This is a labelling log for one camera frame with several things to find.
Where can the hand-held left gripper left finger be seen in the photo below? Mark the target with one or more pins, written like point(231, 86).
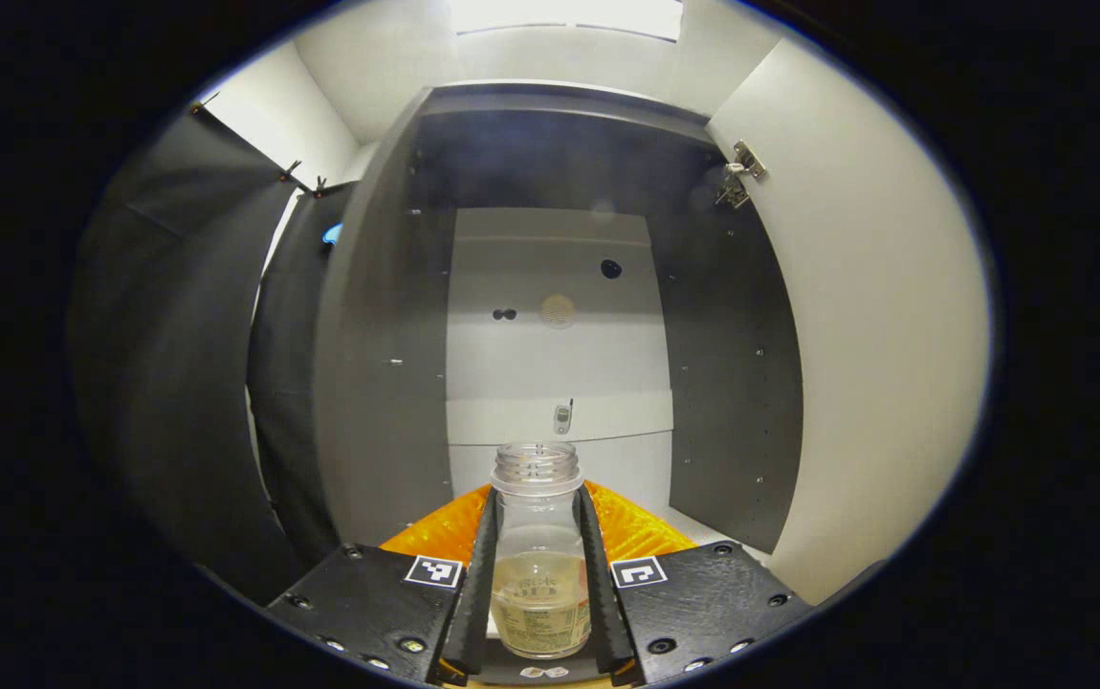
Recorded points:
point(368, 603)

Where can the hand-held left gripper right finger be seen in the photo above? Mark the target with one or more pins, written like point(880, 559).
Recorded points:
point(703, 603)

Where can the clear glass bottle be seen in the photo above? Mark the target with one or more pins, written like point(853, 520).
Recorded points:
point(540, 574)

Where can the dark grey cabinet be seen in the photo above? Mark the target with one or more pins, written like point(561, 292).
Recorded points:
point(550, 364)

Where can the black backdrop cloth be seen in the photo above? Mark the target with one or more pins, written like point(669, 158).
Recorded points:
point(177, 383)

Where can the large ceiling light panel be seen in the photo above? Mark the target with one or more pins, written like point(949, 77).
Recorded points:
point(564, 14)

